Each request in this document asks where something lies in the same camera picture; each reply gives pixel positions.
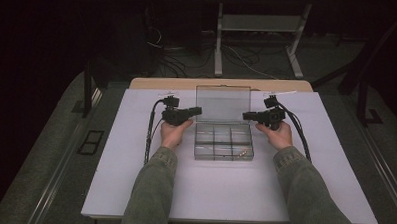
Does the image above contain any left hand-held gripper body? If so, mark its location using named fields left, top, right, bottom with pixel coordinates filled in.
left=157, top=89, right=190, bottom=128

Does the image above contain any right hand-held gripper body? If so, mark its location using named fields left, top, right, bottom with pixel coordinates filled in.
left=257, top=89, right=298, bottom=131

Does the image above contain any clear plastic compartment box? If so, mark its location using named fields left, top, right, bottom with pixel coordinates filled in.
left=193, top=84, right=257, bottom=163

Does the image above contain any person's left hand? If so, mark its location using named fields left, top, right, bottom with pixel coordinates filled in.
left=159, top=118, right=194, bottom=152

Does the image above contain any person's right hand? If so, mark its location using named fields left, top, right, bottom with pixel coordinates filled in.
left=254, top=119, right=294, bottom=152

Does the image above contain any white metal stand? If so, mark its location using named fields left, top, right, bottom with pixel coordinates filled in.
left=213, top=1, right=313, bottom=81

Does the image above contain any black metal stand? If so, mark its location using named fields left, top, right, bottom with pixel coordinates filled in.
left=310, top=5, right=397, bottom=129

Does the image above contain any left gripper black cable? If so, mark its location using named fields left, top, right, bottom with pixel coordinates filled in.
left=143, top=98, right=167, bottom=166

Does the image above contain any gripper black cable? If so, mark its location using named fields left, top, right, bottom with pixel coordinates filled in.
left=274, top=98, right=315, bottom=163
left=143, top=98, right=167, bottom=166

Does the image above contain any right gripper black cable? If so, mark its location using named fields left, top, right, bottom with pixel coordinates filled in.
left=274, top=98, right=315, bottom=163

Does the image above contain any white floor cable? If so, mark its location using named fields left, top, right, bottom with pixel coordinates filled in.
left=221, top=44, right=281, bottom=80

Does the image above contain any bundle of black floor cables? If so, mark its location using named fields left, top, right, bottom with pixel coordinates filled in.
left=142, top=24, right=218, bottom=81

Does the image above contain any metal floor rail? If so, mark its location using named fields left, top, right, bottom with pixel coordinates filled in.
left=25, top=85, right=103, bottom=224
left=346, top=126, right=397, bottom=217

